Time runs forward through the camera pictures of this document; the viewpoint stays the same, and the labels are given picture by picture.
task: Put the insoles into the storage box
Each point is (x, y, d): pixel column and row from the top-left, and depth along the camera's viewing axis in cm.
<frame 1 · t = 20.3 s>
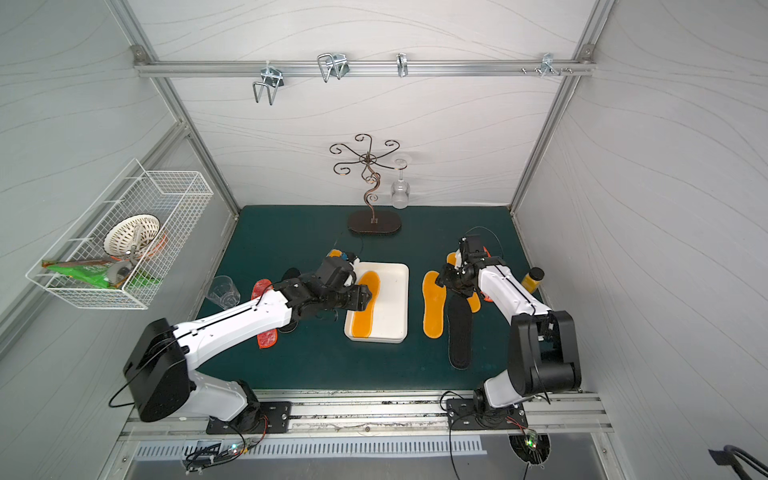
left hand: (363, 295, 81), fingers open
right hand: (443, 281, 90), fingers open
white storage box tray: (390, 317, 92), on the table
orange insole left inner: (362, 319, 92), on the table
orange insole right inner: (434, 296, 97), on the table
black insole right: (459, 318, 90), point 3 cm above the table
yellow bottle black cap: (538, 276, 90), point 11 cm above the table
clear plastic cup: (224, 292, 97), point 2 cm above the table
brown metal glass rack: (372, 222, 117), point 2 cm above the table
hanging wine glass: (400, 190, 99), point 22 cm above the table

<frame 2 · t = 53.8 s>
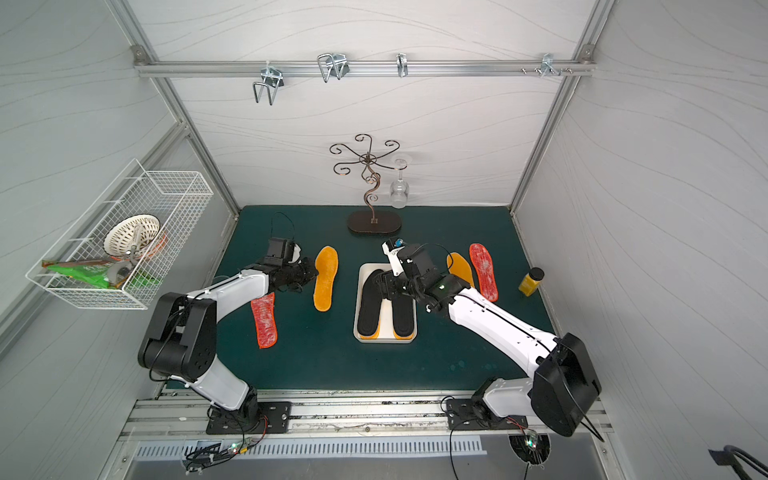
left hand: (321, 271, 94), fingers closed
right hand: (382, 275, 80), fingers open
black insole right: (403, 315, 91), point 2 cm above the table
black insole left: (370, 304, 94), on the table
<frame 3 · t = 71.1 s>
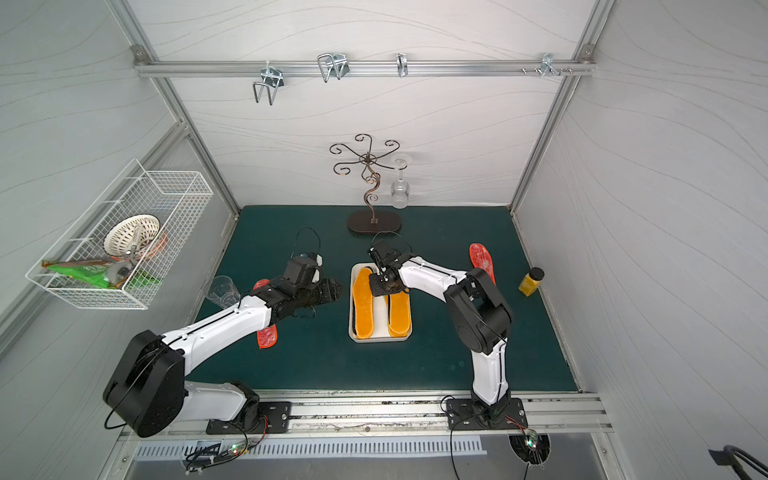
left hand: (336, 289, 86), fingers open
right hand: (379, 285, 95), fingers open
orange insole left outer: (363, 303, 92), point 4 cm above the table
orange insole right outer: (400, 314, 90), point 4 cm above the table
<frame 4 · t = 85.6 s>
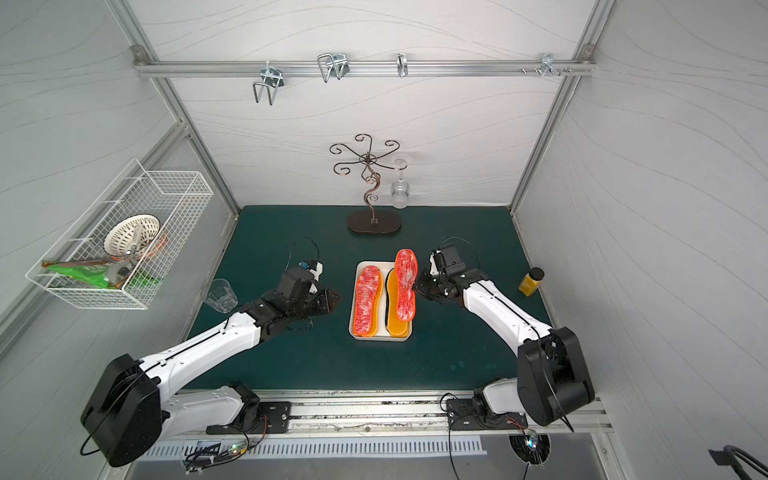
left hand: (337, 297, 83), fingers open
right hand: (412, 284, 86), fingers closed
red insole left: (366, 295, 94), point 3 cm above the table
